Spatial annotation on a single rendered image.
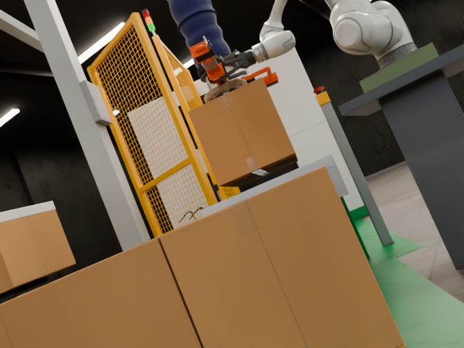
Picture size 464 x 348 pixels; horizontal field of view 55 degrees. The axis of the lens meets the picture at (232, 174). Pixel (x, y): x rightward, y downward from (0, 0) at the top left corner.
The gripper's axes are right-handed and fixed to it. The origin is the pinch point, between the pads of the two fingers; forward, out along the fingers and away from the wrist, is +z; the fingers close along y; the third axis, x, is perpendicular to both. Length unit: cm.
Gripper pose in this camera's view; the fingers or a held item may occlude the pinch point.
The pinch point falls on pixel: (216, 72)
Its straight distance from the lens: 229.1
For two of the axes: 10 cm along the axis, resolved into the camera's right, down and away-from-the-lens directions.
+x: 1.4, 0.3, 9.9
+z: -9.1, 3.9, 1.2
